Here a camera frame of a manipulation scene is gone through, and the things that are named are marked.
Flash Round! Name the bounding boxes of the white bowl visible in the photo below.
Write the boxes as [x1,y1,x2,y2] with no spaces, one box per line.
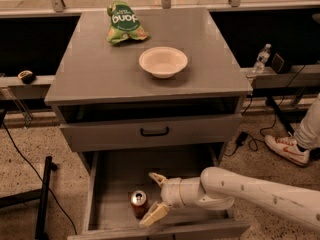
[139,47,188,79]

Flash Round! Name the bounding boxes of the white red sneaker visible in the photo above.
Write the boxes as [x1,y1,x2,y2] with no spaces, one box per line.
[264,135,310,166]

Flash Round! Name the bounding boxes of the black power adapter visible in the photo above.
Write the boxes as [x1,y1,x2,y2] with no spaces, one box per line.
[236,132,248,146]

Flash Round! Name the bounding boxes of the small black yellow object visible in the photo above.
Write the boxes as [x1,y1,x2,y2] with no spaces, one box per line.
[18,70,36,84]

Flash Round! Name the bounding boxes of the red coke can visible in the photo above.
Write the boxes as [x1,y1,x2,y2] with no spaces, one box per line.
[130,190,149,219]

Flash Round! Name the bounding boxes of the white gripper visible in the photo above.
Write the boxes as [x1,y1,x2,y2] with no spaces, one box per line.
[139,172,202,228]

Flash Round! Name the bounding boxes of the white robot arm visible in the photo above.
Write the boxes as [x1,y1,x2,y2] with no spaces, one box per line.
[139,167,320,233]

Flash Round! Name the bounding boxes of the person leg light trousers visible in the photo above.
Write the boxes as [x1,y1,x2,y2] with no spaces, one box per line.
[294,94,320,150]

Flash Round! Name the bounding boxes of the black drawer handle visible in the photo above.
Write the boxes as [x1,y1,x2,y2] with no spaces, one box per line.
[140,127,170,137]

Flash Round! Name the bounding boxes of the clear water bottle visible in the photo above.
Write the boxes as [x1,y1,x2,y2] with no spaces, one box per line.
[253,43,271,74]

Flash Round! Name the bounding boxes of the black box on ledge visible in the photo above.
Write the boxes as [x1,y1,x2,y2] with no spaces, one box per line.
[271,53,292,74]

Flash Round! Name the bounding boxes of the black metal stand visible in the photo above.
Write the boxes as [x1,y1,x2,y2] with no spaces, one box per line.
[0,156,57,240]

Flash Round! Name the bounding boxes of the open grey lower drawer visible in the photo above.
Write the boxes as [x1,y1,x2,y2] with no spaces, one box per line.
[68,145,250,240]

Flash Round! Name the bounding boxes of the black floor cable left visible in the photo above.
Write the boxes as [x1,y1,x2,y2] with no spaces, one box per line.
[0,120,78,236]

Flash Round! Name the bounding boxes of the green chip bag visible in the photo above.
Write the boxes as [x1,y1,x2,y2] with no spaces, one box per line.
[107,1,149,44]

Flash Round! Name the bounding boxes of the grey drawer cabinet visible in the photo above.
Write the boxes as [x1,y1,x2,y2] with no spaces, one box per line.
[45,8,252,168]

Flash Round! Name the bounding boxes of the closed grey drawer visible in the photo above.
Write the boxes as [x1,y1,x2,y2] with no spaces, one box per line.
[61,113,242,152]

